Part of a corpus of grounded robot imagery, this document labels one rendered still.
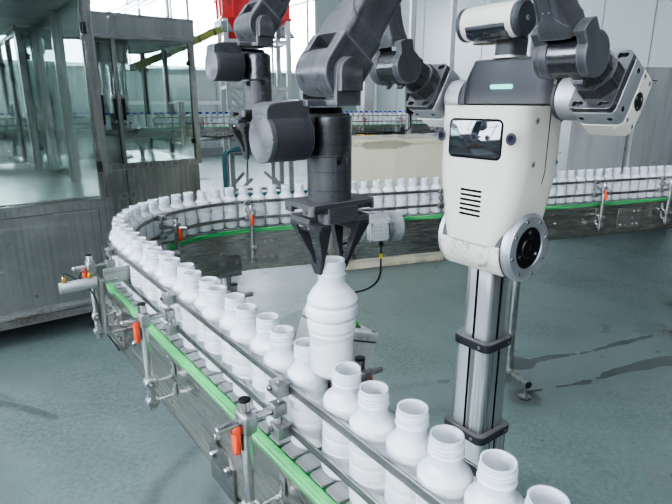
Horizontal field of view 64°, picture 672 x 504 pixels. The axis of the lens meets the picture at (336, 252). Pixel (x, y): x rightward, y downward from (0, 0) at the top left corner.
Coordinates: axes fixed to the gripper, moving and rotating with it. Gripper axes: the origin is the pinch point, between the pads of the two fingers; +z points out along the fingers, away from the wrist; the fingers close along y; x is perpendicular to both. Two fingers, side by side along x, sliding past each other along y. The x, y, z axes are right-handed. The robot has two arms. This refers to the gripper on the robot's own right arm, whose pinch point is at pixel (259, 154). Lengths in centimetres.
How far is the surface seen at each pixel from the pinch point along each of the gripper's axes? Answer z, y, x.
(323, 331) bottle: 18, 17, 46
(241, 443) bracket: 35, 26, 40
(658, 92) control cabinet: -18, -627, -191
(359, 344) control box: 30.8, -0.6, 32.6
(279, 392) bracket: 29, 21, 41
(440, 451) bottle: 24, 17, 68
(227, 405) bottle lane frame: 40, 21, 23
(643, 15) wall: -178, -1186, -484
